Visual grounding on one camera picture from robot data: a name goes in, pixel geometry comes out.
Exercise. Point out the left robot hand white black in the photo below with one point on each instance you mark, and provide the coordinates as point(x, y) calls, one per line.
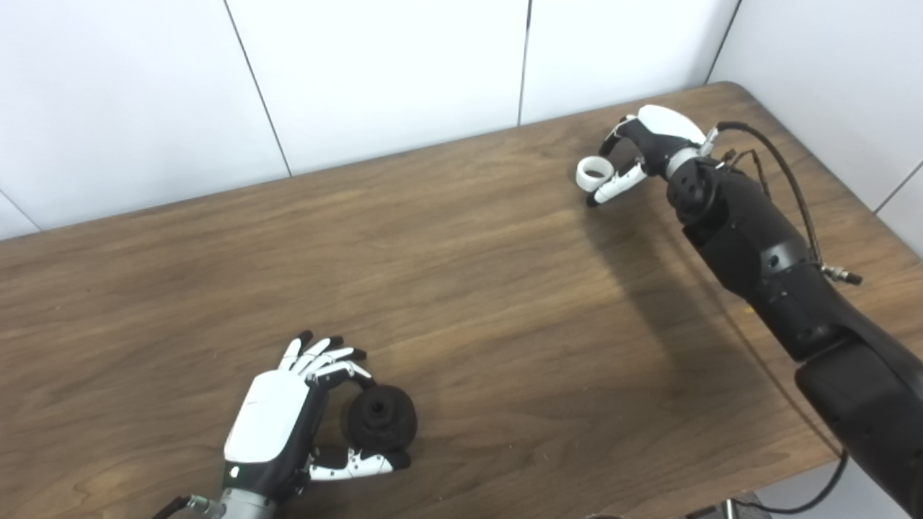
point(267, 418)

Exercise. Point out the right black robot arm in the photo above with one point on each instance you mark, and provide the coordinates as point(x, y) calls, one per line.
point(786, 274)

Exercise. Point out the round black part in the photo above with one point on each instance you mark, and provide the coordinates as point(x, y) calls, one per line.
point(381, 419)

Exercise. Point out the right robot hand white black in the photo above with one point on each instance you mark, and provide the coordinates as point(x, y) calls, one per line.
point(667, 122)

